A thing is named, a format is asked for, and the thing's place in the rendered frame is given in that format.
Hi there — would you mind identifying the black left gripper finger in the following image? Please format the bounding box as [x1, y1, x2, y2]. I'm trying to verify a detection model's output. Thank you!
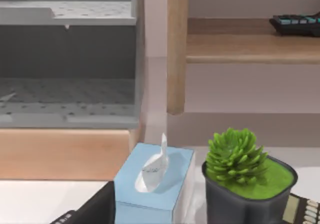
[49, 181, 116, 224]

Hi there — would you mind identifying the light blue tissue box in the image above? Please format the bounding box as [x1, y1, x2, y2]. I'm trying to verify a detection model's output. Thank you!
[113, 142, 196, 224]

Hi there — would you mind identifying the pale wooden drawer front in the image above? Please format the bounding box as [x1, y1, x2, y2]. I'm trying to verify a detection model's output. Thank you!
[0, 127, 141, 181]

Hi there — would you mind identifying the white tissue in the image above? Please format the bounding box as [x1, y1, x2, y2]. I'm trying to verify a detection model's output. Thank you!
[134, 133, 170, 193]

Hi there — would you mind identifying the green plant in dark pot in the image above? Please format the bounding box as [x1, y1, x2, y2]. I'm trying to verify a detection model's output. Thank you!
[201, 127, 299, 224]

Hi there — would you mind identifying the grey pierced drawer inside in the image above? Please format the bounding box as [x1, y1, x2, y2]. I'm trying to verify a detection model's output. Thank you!
[0, 0, 145, 130]

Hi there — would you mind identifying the dark calculator with pale keys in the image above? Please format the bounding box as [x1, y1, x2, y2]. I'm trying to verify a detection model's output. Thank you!
[280, 193, 320, 224]

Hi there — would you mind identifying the open wooden shelf unit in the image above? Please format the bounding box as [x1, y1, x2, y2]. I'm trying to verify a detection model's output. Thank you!
[166, 0, 320, 116]

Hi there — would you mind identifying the black keyboard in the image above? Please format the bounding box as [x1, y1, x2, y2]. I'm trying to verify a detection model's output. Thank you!
[268, 10, 320, 38]

